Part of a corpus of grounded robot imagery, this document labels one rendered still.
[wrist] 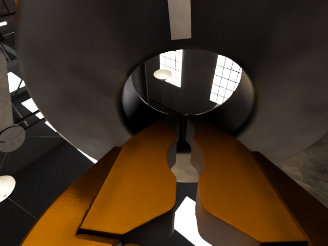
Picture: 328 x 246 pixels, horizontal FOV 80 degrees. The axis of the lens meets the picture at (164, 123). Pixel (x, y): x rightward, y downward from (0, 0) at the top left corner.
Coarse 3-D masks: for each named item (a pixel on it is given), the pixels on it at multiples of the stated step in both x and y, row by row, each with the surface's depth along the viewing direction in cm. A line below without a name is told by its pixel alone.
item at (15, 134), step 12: (0, 60) 191; (0, 72) 196; (0, 84) 200; (0, 96) 203; (0, 108) 206; (0, 120) 209; (12, 120) 221; (0, 132) 219; (12, 132) 230; (24, 132) 246; (0, 144) 221; (12, 144) 234
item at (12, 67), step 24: (24, 96) 1122; (24, 144) 874; (48, 144) 872; (0, 168) 712; (24, 168) 788; (48, 168) 787; (72, 168) 785; (24, 192) 717; (48, 192) 716; (192, 192) 709; (0, 216) 659; (24, 216) 658; (0, 240) 609; (168, 240) 603
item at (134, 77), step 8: (16, 0) 620; (0, 32) 1008; (0, 40) 1029; (8, 48) 998; (8, 56) 1086; (16, 56) 991; (144, 64) 462; (136, 72) 451; (144, 72) 479; (136, 80) 467; (144, 80) 496; (136, 88) 487; (144, 88) 516; (144, 96) 537
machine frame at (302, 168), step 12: (312, 144) 37; (324, 144) 35; (300, 156) 40; (312, 156) 38; (324, 156) 37; (288, 168) 43; (300, 168) 41; (312, 168) 40; (324, 168) 38; (300, 180) 43; (312, 180) 41; (324, 180) 40; (312, 192) 43; (324, 192) 41; (324, 204) 43
